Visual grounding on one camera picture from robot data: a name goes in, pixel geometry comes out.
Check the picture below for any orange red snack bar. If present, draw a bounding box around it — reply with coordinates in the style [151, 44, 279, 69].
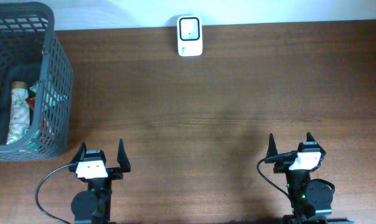
[25, 96, 35, 111]

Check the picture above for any grey plastic mesh basket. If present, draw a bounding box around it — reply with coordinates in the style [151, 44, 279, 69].
[0, 2, 73, 161]

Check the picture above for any teal snack packet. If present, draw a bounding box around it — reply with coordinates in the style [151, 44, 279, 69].
[29, 82, 67, 106]

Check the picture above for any white barcode scanner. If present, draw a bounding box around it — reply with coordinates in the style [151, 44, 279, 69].
[176, 15, 203, 57]

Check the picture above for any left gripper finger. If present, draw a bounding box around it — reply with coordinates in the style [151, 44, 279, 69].
[117, 139, 130, 168]
[70, 142, 87, 164]

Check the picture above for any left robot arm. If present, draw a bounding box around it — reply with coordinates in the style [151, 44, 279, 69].
[68, 139, 131, 224]

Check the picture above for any white floral cream tube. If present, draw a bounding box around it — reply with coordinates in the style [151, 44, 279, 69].
[6, 82, 30, 144]

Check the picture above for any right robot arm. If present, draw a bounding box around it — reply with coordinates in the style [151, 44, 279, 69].
[256, 132, 352, 224]

